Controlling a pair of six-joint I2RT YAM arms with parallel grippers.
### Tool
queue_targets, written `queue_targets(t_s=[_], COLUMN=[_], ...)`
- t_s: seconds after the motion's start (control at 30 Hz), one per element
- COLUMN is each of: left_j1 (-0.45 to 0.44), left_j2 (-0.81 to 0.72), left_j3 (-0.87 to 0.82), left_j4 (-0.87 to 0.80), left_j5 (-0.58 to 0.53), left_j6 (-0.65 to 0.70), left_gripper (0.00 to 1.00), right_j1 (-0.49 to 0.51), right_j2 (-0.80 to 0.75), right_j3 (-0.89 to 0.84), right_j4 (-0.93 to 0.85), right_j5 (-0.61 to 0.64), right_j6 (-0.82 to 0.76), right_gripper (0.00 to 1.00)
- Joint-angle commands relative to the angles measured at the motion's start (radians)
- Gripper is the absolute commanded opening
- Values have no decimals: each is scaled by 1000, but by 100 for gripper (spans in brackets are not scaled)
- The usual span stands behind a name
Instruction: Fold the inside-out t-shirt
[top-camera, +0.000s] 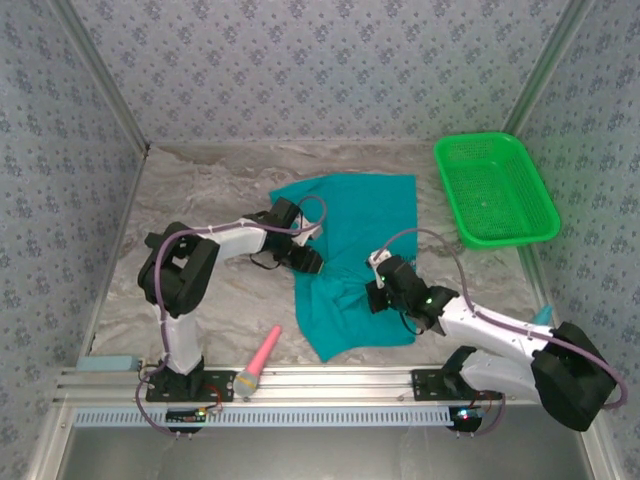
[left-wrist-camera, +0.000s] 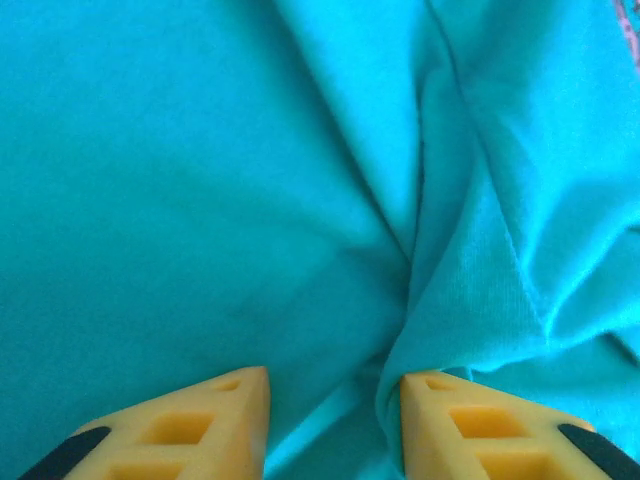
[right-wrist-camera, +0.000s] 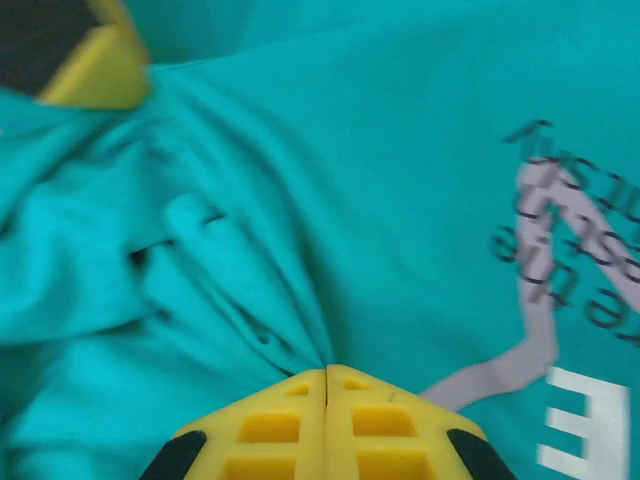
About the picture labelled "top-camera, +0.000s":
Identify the pink toy microphone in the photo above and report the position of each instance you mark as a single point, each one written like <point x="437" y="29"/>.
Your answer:
<point x="265" y="352"/>

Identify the green plastic basket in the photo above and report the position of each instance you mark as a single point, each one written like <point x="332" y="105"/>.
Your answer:
<point x="495" y="195"/>

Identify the aluminium mounting rail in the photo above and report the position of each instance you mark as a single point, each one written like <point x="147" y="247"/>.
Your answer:
<point x="325" y="387"/>

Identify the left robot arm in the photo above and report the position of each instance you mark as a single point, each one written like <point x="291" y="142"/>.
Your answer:
<point x="180" y="280"/>

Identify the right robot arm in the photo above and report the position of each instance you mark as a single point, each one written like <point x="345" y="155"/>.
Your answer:
<point x="565" y="380"/>

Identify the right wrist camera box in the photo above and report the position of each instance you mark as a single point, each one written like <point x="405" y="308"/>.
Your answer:
<point x="378" y="262"/>

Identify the teal t-shirt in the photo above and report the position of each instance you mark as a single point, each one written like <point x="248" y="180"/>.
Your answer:
<point x="360" y="215"/>

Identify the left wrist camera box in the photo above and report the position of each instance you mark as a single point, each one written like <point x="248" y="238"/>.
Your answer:
<point x="307" y="232"/>

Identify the aluminium frame post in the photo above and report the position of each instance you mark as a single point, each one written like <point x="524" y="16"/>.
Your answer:
<point x="104" y="75"/>
<point x="548" y="62"/>

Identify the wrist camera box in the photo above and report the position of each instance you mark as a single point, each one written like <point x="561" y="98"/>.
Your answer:
<point x="307" y="232"/>
<point x="378" y="262"/>

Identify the blue toy microphone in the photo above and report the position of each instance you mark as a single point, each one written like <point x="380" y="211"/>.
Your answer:
<point x="542" y="316"/>

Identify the light blue flat box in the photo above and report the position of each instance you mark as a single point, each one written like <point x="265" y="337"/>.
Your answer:
<point x="105" y="363"/>

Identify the black plastic block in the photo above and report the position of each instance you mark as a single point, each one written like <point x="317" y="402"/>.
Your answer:
<point x="152" y="240"/>

